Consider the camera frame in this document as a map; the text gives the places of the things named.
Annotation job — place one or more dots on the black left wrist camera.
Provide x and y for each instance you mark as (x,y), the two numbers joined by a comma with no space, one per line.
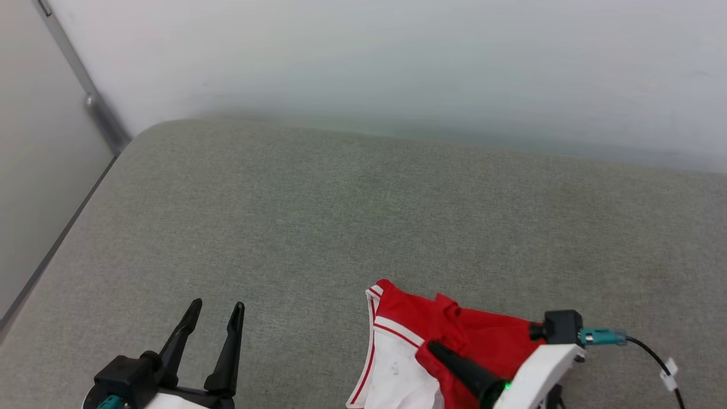
(125,375)

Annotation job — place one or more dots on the teal left camera connector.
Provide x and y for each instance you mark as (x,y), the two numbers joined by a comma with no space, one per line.
(111,403)

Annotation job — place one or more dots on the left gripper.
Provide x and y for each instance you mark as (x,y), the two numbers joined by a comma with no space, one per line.
(187,400)

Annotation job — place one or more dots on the red and white jersey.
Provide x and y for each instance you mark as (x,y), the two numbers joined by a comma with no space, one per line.
(483,341)

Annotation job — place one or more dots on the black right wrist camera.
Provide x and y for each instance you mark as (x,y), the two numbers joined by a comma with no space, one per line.
(559,326)

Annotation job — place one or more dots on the teal camera connector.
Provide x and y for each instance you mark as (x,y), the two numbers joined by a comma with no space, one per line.
(111,403)
(602,337)

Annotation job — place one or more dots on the teal right camera connector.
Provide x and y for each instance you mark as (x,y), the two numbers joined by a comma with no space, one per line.
(602,337)

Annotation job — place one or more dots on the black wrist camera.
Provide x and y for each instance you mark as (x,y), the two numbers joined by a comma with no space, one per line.
(559,326)
(125,375)

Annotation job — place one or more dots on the grey metal wall strip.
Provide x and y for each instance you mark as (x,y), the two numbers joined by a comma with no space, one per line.
(99,113)

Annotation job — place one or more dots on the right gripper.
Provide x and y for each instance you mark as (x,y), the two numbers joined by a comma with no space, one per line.
(539,375)

